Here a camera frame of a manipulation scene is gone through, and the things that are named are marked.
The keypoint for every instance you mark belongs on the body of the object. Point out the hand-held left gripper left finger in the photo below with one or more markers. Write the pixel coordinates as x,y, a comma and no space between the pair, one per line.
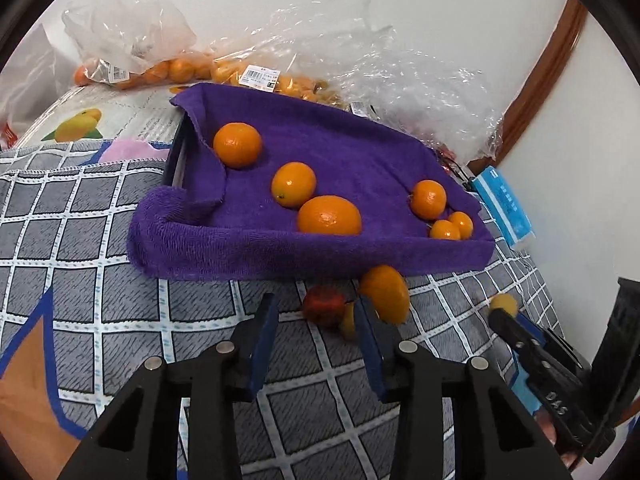
265,345

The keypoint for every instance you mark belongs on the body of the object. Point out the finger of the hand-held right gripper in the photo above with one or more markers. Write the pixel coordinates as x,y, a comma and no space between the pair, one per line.
537,332
510,331

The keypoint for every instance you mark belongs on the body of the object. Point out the oval orange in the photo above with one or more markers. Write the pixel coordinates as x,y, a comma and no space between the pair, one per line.
385,290

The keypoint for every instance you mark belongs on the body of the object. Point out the yellow fruit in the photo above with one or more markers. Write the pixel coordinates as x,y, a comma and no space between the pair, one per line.
504,304
347,320

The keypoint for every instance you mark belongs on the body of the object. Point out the crumpled clear plastic bag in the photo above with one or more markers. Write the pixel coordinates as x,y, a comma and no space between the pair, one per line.
425,95

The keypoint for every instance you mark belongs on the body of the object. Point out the medium orange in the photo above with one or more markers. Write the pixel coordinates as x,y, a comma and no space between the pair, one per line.
428,199

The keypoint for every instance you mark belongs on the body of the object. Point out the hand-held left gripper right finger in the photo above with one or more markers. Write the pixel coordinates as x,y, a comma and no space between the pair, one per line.
372,355

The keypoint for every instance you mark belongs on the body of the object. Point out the fruit-print mat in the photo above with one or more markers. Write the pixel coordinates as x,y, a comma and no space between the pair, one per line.
130,110

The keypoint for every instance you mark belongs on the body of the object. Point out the white plastic bag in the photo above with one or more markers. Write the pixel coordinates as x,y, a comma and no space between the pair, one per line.
25,75

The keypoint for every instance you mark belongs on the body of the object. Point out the small orange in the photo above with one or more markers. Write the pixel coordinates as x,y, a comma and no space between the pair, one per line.
443,231
462,222

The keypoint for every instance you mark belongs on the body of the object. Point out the round orange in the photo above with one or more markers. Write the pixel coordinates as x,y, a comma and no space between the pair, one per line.
238,145

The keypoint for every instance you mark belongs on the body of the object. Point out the orange with stem dot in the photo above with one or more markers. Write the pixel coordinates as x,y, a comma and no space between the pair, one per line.
293,184

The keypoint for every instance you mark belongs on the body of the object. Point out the wooden door frame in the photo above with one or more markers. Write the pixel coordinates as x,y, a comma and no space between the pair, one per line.
545,75

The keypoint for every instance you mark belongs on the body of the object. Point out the red apple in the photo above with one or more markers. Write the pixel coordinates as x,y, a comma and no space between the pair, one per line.
324,306

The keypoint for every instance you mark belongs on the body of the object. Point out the bag of small yellowish fruits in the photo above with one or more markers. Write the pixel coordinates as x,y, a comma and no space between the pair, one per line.
327,92

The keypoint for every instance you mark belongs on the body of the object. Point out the grey checked blanket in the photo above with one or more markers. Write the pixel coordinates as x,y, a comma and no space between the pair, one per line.
125,310

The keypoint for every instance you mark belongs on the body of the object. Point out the person's right hand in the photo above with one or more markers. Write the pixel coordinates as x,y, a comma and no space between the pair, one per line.
550,432

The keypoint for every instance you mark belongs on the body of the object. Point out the purple towel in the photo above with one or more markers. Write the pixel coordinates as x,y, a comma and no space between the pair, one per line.
350,160

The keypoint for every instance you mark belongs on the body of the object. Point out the labelled clear bag of oranges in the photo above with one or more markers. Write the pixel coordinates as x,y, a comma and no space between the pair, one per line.
260,77

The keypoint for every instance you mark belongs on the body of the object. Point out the red and black small packet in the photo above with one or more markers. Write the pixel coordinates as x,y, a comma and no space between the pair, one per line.
448,160

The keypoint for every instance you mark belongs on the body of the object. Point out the large orange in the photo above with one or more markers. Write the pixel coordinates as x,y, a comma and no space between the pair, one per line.
329,215

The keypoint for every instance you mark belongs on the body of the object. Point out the blue tissue packet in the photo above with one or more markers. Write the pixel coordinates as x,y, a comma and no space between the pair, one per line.
505,210

